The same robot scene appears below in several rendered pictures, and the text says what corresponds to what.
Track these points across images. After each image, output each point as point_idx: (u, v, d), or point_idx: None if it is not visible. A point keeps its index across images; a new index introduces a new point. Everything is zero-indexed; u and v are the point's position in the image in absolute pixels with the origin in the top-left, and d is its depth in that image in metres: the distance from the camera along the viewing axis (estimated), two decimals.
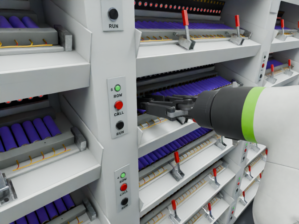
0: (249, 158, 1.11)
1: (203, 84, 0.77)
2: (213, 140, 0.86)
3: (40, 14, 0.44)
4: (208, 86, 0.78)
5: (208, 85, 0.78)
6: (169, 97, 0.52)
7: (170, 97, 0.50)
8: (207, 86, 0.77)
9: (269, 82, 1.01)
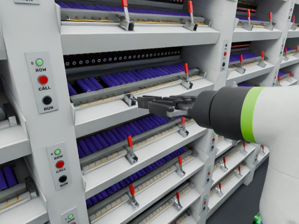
0: (221, 148, 1.12)
1: (160, 70, 0.79)
2: (177, 128, 0.87)
3: None
4: (166, 71, 0.80)
5: (166, 70, 0.80)
6: (166, 98, 0.52)
7: (168, 98, 0.49)
8: (164, 71, 0.78)
9: (239, 72, 1.02)
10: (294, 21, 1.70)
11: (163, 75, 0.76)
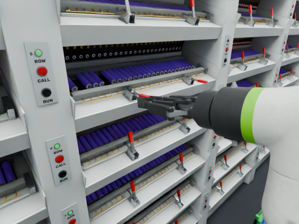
0: (223, 146, 1.11)
1: (161, 65, 0.78)
2: (179, 124, 0.86)
3: None
4: (167, 66, 0.79)
5: (167, 66, 0.79)
6: (166, 98, 0.52)
7: (167, 98, 0.49)
8: (165, 67, 0.77)
9: (240, 69, 1.01)
10: (296, 18, 1.69)
11: (164, 70, 0.75)
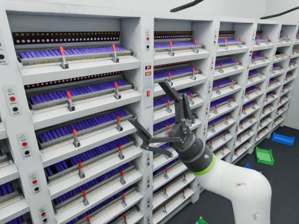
0: (159, 184, 1.66)
1: (107, 146, 1.33)
2: (120, 178, 1.40)
3: None
4: (111, 146, 1.33)
5: (111, 146, 1.33)
6: (180, 95, 0.58)
7: (179, 104, 0.57)
8: (109, 147, 1.32)
9: (166, 136, 1.56)
10: (231, 78, 2.24)
11: (107, 150, 1.30)
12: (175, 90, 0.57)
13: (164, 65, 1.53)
